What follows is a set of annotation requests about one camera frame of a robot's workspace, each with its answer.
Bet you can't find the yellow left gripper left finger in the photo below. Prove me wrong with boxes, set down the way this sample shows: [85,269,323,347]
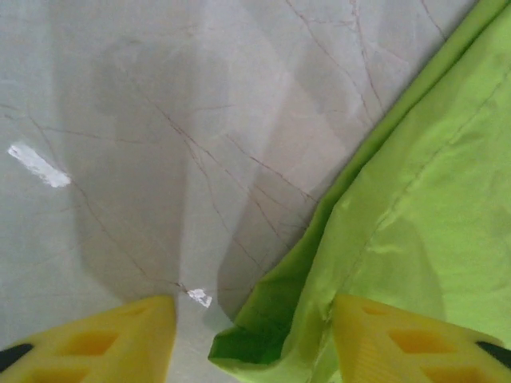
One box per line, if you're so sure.
[0,294,179,383]

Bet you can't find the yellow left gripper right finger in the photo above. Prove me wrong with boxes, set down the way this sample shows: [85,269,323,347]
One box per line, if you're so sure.
[331,293,511,383]

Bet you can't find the lime green shorts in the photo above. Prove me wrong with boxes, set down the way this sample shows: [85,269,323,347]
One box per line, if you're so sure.
[208,0,511,383]

